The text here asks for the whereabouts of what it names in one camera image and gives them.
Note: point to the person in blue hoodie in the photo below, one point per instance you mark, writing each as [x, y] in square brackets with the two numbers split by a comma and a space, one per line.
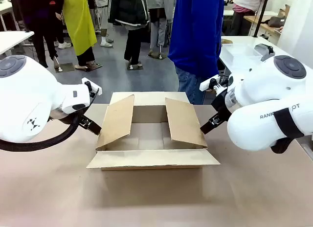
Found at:
[195, 36]

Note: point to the black stand pole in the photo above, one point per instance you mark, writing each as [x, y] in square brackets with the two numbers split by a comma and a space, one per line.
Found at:
[261, 14]

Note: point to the small white table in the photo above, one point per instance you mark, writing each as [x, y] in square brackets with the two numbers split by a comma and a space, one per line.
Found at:
[12, 39]

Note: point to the person in yellow apron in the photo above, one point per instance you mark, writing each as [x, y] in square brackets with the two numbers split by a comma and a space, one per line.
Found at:
[79, 24]

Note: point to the clear plastic gift case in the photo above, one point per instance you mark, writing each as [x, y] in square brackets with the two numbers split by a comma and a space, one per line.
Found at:
[242, 54]

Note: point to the brown cardboard box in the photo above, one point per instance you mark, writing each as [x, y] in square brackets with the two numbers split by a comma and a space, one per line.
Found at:
[151, 139]

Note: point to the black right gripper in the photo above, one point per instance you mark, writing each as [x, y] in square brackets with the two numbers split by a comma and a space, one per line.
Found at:
[221, 104]

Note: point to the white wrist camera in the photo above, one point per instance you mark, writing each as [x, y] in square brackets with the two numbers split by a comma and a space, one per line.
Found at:
[91, 85]
[209, 83]

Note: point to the person in grey shorts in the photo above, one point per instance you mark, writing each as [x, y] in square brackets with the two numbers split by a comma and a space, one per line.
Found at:
[104, 16]

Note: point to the brown packing tape roll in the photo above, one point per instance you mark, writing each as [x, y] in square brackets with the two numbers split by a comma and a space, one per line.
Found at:
[226, 41]

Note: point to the wooden background table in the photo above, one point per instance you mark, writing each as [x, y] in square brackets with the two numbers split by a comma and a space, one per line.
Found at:
[262, 24]

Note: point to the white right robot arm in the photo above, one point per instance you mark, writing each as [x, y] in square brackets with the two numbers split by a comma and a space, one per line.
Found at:
[264, 95]

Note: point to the dark floor plate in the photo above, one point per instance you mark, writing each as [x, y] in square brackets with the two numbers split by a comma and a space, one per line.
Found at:
[64, 67]
[134, 66]

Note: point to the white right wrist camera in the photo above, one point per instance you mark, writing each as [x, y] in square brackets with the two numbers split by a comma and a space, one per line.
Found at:
[209, 83]

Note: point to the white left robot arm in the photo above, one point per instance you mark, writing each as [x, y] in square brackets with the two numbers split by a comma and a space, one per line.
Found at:
[27, 95]

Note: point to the person in black striped jacket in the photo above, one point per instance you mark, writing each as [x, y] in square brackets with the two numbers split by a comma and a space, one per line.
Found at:
[130, 19]

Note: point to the person in grey trousers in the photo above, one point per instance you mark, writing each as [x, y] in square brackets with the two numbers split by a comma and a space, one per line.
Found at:
[159, 24]

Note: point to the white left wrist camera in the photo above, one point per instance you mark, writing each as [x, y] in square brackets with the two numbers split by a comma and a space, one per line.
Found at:
[91, 85]

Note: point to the person in white pink top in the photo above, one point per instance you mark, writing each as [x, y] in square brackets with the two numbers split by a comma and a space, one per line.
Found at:
[244, 9]

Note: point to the large white table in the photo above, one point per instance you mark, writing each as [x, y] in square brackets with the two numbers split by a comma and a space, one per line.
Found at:
[242, 43]

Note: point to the person in dark clothes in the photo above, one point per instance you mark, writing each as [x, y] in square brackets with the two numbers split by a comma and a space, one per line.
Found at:
[39, 21]

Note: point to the brown bag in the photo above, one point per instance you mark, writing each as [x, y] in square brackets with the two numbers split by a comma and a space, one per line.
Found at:
[276, 22]

